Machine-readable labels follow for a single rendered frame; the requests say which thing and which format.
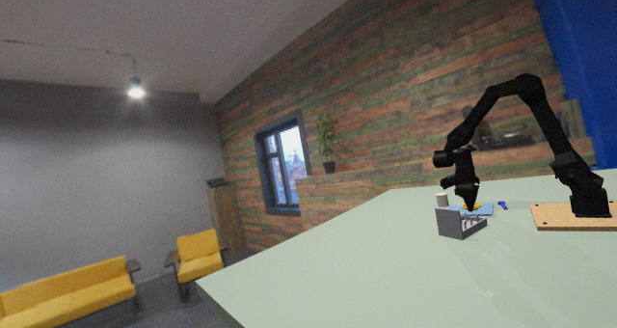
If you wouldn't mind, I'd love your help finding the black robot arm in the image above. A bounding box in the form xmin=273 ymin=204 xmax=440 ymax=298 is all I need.
xmin=433 ymin=73 xmax=612 ymax=218

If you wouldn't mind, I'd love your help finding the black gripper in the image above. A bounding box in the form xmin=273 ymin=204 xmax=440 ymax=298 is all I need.
xmin=454 ymin=164 xmax=480 ymax=211

